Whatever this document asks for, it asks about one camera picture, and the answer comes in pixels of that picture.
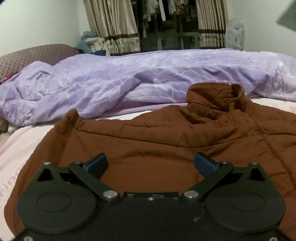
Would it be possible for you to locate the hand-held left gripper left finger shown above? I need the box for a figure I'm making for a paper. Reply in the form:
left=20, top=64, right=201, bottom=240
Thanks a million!
left=36, top=152, right=121, bottom=202

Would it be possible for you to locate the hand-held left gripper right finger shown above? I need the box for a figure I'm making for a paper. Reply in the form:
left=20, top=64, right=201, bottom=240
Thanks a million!
left=181, top=152, right=266, bottom=200

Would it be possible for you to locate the brown padded jacket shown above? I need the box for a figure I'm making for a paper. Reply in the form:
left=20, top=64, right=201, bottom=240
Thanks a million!
left=3, top=83, right=296, bottom=241

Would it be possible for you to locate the row of hanging clothes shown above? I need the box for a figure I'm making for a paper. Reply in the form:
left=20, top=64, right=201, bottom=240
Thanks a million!
left=136, top=0, right=199, bottom=37

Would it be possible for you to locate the purple duvet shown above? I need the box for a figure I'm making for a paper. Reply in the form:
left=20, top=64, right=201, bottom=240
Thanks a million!
left=0, top=47, right=296, bottom=127

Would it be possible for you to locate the pink printed blanket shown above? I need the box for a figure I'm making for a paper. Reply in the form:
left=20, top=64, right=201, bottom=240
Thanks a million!
left=0, top=96, right=296, bottom=209

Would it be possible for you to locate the maroon quilted pillow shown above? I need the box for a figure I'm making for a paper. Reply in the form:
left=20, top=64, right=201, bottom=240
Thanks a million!
left=0, top=44, right=80, bottom=81

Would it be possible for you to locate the dark red cloth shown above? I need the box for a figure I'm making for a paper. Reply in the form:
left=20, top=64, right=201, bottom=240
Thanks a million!
left=0, top=72, right=19, bottom=84

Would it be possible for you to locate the light blue cloth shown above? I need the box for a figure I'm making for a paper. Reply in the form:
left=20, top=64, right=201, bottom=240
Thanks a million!
left=77, top=31, right=97, bottom=54

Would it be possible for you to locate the glass balcony door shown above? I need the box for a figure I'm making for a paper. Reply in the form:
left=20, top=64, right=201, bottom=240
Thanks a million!
left=133, top=0, right=201, bottom=52

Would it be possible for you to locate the grey patterned cushion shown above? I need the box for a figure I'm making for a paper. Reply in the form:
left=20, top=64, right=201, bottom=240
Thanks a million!
left=225, top=19, right=245, bottom=52

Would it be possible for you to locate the beige striped curtain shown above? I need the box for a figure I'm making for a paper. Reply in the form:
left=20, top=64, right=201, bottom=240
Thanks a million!
left=196, top=0, right=228, bottom=49
left=84, top=0, right=141, bottom=56

